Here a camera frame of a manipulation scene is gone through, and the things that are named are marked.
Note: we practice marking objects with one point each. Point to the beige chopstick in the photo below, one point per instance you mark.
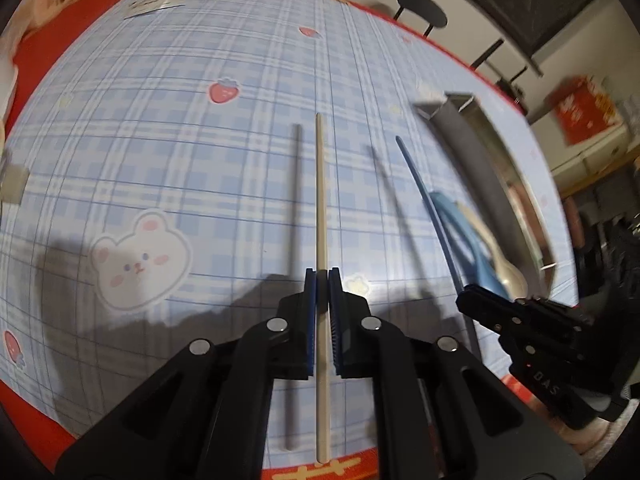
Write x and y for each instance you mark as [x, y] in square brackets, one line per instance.
[320, 200]

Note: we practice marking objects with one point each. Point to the red gift box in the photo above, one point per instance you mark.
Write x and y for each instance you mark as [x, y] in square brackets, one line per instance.
[585, 110]

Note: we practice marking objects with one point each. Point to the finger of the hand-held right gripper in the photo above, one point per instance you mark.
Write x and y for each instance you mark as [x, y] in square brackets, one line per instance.
[545, 350]
[500, 310]

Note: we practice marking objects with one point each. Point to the small white plastic piece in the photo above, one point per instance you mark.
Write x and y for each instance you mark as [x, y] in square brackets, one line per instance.
[12, 182]

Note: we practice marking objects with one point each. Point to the white card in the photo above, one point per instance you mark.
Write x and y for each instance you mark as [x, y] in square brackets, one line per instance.
[155, 4]

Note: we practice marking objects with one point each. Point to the blue chopstick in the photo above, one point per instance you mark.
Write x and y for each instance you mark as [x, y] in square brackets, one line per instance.
[430, 200]

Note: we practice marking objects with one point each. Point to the blue spoon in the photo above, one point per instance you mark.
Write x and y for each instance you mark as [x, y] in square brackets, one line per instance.
[475, 255]

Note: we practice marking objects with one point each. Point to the black metal frame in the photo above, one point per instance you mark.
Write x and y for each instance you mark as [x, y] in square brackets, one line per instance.
[500, 57]

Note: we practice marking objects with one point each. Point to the brown rounded object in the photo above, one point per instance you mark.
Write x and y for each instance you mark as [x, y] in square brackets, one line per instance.
[575, 222]

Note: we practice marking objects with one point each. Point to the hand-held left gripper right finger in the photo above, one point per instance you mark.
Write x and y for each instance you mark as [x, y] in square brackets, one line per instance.
[335, 330]

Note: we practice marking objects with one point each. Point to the white cabinet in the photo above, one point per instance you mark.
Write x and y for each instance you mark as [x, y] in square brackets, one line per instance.
[595, 160]

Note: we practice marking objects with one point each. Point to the cream spoon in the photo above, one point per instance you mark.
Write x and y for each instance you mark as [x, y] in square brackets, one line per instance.
[505, 265]

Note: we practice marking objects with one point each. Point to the red patterned tablecloth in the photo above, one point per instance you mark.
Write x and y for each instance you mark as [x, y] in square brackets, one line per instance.
[35, 55]

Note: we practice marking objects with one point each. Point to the blue plaid printed table mat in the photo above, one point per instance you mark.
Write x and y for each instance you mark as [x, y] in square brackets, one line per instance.
[200, 160]

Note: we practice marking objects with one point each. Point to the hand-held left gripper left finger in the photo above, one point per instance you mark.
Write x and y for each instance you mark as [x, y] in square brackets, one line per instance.
[311, 330]

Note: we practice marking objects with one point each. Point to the black round stool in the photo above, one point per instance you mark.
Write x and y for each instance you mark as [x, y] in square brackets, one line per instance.
[422, 10]

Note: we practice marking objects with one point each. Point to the long metal tray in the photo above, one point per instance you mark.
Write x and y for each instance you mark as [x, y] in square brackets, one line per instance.
[470, 160]

